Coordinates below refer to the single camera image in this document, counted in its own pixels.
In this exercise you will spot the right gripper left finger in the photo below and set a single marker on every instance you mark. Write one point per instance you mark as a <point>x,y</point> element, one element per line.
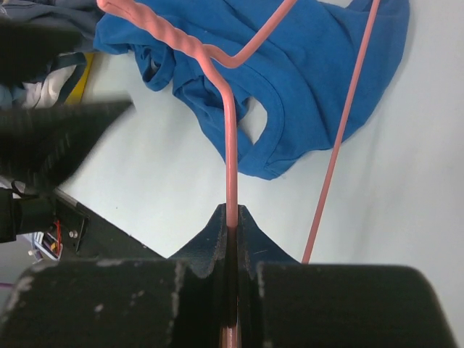
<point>200,299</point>

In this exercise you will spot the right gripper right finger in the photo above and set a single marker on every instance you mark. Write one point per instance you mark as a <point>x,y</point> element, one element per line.
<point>253,246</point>

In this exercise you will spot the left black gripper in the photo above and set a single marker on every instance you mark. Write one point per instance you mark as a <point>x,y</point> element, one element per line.
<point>44,147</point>

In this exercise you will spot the blue tank top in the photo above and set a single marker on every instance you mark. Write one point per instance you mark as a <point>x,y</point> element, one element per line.
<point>300,74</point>

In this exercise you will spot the pink wire hanger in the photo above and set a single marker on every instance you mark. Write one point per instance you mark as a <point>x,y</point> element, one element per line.
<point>143,17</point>

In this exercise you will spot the white garment with stripes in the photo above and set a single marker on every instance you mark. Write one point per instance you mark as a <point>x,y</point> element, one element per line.
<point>57,82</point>

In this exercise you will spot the yellow plastic basket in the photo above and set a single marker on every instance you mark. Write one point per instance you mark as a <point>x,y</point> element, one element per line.
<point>77,93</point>

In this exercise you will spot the grey-blue printed t-shirt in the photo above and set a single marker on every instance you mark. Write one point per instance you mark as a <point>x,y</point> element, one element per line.
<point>81,16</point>

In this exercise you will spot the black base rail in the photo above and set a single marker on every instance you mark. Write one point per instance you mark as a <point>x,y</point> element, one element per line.
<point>60,228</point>

